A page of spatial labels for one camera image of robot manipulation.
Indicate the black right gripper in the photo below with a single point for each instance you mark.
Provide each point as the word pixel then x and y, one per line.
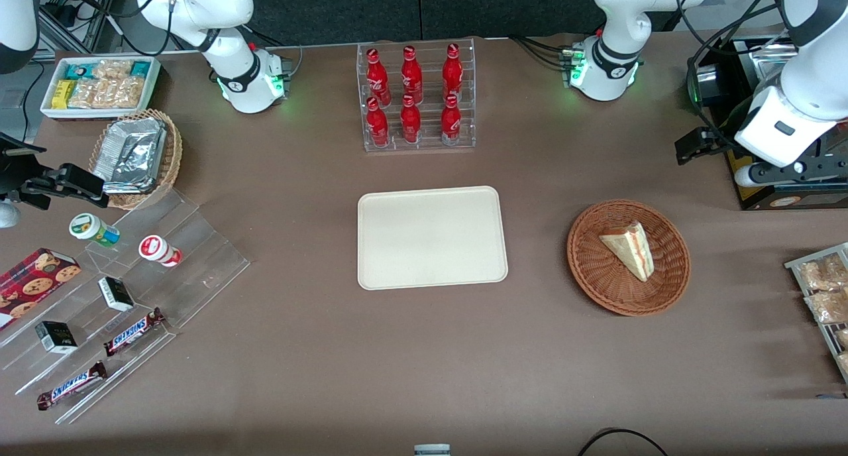
pixel 14 175

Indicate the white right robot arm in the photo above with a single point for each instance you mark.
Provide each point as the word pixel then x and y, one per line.
pixel 225 5

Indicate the small black box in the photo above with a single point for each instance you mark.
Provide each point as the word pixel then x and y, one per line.
pixel 56 337
pixel 116 293

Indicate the aluminium foil container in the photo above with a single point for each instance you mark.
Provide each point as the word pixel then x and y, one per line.
pixel 129 154

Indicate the red cookie box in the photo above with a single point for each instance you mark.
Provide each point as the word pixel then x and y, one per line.
pixel 30 284

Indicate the clear bag of crackers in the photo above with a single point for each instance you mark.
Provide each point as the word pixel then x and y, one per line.
pixel 83 94
pixel 112 69
pixel 120 93

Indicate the aluminium frame rack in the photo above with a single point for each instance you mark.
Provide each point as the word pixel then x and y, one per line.
pixel 79 12

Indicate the Snickers chocolate bar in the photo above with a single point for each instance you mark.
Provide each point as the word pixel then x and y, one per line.
pixel 132 332
pixel 71 385

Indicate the small blue object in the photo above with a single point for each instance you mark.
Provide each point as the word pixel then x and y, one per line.
pixel 833 396

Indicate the round brown wicker basket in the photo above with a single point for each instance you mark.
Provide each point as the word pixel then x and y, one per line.
pixel 596 270

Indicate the red cola bottle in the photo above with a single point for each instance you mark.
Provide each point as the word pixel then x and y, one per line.
pixel 376 75
pixel 452 68
pixel 377 126
pixel 411 71
pixel 411 123
pixel 451 123

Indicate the clear bag of nuts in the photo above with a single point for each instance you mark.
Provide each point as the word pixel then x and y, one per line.
pixel 825 272
pixel 843 363
pixel 829 306
pixel 842 338

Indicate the black hot food display machine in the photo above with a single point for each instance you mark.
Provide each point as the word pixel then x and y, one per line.
pixel 772 201

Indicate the beige plastic tray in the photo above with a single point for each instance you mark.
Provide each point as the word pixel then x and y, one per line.
pixel 430 238

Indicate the white rectangular snack bin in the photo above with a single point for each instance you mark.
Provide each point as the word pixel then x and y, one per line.
pixel 50 111

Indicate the light woven wicker basket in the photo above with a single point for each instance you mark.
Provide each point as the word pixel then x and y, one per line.
pixel 171 158

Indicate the teal snack packet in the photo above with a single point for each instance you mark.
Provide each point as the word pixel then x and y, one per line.
pixel 81 69
pixel 140 69

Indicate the red lidded small drink bottle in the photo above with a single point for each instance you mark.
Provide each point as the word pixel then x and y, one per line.
pixel 156 249

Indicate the green lidded small drink bottle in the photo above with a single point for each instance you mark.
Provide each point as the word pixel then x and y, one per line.
pixel 89 228

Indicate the stainless steel food pan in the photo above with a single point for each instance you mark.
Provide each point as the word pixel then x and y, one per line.
pixel 768 61

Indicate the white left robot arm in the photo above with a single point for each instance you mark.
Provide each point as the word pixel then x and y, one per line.
pixel 616 18

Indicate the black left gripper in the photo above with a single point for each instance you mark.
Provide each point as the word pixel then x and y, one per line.
pixel 718 140

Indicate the clear acrylic stepped stand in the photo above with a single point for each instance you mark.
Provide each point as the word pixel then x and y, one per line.
pixel 199 257
pixel 26 370

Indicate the yellow snack packet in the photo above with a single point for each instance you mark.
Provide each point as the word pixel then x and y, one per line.
pixel 62 94

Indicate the triangular sandwich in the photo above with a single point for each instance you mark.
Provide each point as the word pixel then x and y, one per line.
pixel 631 250

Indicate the clear acrylic bottle rack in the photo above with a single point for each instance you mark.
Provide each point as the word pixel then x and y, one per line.
pixel 430 148

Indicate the dark fabric partition panel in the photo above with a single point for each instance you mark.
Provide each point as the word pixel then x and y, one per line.
pixel 331 8
pixel 503 5

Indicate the small grey device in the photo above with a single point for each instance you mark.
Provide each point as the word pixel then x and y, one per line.
pixel 432 450

